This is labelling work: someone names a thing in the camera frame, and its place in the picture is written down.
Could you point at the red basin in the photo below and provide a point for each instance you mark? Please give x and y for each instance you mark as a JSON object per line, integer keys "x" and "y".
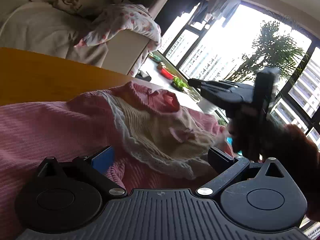
{"x": 167, "y": 74}

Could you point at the beige sofa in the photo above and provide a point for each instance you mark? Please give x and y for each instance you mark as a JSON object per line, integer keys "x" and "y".
{"x": 35, "y": 25}

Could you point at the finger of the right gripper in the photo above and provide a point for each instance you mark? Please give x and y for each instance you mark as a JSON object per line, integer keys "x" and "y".
{"x": 223, "y": 86}
{"x": 231, "y": 100}

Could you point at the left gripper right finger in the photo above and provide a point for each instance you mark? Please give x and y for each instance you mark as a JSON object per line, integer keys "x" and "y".
{"x": 229, "y": 170}

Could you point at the green leafy vegetables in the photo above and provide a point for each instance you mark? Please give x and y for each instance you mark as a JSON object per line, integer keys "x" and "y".
{"x": 178, "y": 84}

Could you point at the pink knit sweater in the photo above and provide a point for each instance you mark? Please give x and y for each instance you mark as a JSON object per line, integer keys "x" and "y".
{"x": 157, "y": 142}

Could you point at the crumpled beige cloth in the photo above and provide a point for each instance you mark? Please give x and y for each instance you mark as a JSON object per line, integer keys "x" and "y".
{"x": 69, "y": 6}

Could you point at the hanging laundry clothes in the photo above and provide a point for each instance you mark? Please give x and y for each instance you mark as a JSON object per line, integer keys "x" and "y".
{"x": 212, "y": 10}

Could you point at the floral blanket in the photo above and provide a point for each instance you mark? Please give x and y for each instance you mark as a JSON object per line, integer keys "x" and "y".
{"x": 115, "y": 18}

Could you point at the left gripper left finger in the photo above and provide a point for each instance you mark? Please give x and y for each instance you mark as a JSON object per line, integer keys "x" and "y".
{"x": 99, "y": 164}

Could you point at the potted palm plant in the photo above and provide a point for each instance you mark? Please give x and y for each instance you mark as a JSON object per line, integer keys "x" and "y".
{"x": 271, "y": 49}

